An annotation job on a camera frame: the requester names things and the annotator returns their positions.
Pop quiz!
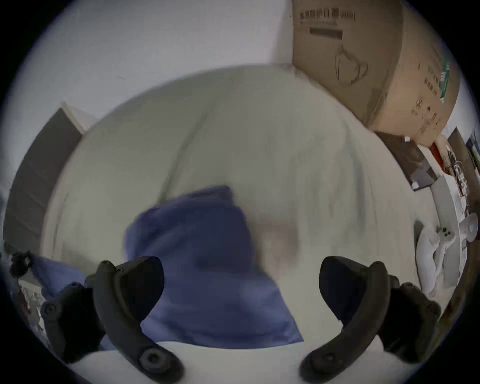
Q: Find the bed with pale sheet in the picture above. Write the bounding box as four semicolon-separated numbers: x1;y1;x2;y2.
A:
39;64;443;347

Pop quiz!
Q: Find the white plastic device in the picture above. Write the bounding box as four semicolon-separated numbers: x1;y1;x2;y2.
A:
415;222;459;298

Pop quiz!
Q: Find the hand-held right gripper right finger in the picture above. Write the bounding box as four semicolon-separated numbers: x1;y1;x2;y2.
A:
299;256;442;382

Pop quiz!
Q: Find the blue shirt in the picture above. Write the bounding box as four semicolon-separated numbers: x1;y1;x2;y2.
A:
28;185;304;351

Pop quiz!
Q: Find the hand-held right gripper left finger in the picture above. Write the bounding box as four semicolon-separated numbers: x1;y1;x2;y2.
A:
40;256;185;384

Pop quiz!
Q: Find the dark grey padded headboard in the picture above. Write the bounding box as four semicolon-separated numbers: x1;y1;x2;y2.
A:
3;107;85;256

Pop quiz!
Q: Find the large brown cardboard carton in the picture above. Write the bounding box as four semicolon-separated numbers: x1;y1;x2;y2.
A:
292;0;461;148

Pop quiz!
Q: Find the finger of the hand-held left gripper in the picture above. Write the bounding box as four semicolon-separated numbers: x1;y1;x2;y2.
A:
10;250;34;279

